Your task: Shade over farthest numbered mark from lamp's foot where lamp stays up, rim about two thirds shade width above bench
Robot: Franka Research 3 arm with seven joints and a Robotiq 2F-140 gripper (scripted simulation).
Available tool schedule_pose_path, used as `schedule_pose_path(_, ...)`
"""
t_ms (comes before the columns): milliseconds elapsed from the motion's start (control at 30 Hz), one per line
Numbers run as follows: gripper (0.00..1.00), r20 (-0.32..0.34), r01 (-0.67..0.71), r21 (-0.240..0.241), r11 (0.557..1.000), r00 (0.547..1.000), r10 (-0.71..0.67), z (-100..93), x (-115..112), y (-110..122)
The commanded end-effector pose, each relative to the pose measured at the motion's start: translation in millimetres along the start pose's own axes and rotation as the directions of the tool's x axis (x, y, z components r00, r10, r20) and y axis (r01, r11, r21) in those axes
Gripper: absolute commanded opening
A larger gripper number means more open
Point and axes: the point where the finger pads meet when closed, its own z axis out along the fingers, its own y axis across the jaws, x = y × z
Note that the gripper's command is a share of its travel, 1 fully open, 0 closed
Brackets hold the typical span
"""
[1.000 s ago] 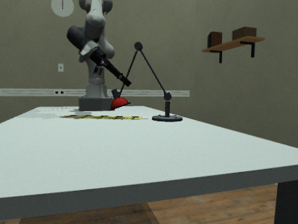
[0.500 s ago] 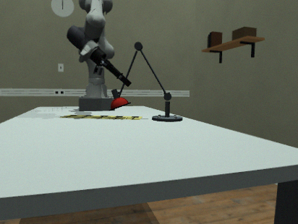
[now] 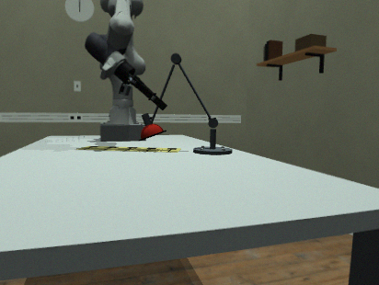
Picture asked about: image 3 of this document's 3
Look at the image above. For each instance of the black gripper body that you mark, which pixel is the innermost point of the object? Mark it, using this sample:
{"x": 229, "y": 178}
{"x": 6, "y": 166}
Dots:
{"x": 124, "y": 71}

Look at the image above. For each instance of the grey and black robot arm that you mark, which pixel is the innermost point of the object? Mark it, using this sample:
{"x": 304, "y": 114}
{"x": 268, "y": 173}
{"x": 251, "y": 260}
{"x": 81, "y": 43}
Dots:
{"x": 120, "y": 33}

